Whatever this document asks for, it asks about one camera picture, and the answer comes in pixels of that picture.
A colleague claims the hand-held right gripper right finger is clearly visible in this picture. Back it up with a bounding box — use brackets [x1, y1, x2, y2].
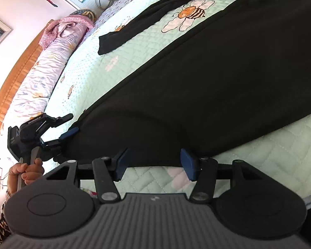
[180, 148, 267, 204]

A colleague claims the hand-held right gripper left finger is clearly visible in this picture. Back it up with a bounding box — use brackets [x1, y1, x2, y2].
[45, 148, 131, 205]

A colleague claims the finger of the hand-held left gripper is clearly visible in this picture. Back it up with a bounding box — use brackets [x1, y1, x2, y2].
[45, 114, 74, 128]
[41, 127, 80, 161]

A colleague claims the black long-sleeved shirt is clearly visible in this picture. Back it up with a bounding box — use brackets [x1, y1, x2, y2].
[65, 0, 311, 167]

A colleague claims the person's left forearm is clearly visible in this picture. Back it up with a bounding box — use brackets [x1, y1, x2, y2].
[0, 187, 13, 244]

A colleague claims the person's left hand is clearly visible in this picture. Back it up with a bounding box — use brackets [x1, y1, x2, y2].
[8, 158, 45, 195]

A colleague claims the wooden headboard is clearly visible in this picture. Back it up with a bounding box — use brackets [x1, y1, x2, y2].
[0, 19, 53, 151]

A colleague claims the rolled lavender floral quilt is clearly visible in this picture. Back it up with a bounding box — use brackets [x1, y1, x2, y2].
[0, 21, 95, 153]

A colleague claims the green bee-print quilt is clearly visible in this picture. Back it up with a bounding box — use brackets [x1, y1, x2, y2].
[41, 0, 311, 208]

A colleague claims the pink speckled blanket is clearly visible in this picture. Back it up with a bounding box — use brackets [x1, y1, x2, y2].
[39, 16, 95, 49]

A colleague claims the blue yellow patterned pillow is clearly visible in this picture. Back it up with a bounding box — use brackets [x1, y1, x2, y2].
[69, 9, 97, 22]

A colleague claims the red hanging ornament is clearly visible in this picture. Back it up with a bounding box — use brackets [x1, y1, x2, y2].
[38, 0, 58, 8]

